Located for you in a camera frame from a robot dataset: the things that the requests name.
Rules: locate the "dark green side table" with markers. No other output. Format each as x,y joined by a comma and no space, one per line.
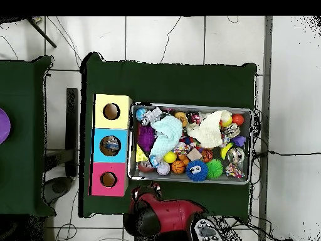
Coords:
22,125

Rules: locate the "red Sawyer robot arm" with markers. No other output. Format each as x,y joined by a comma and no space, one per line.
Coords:
173,216

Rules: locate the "cream waffle cloth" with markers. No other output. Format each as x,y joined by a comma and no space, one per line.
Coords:
208,130

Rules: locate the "small brown football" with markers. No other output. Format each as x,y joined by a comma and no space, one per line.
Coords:
144,167

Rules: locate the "black tripod leg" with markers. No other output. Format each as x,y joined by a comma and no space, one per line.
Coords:
42,34

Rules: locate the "blue globe ball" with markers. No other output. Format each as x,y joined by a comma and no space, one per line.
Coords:
140,114

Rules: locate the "dark green table cloth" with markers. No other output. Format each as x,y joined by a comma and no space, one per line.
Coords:
175,82

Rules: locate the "small orange basketball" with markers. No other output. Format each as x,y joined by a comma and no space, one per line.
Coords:
178,167

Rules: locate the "blue fuzzy googly-eye ball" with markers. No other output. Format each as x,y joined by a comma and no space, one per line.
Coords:
197,170

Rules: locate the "crushed clear plastic bottle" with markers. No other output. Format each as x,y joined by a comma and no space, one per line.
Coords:
153,160

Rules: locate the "mint green waffle cloth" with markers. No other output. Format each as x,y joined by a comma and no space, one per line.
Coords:
168,135

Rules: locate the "wooden box three holes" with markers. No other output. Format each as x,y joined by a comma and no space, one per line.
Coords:
123,120

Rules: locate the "purple round object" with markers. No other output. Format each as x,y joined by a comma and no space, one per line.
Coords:
3,125

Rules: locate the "silver toy robot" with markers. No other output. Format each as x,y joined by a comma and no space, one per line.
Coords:
150,116

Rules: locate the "green spiky rubber ball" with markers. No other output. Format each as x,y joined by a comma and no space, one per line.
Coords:
214,168

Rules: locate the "small white baseball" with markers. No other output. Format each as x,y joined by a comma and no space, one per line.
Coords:
164,170

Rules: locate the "purple spiky ball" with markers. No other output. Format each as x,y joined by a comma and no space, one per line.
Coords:
146,136

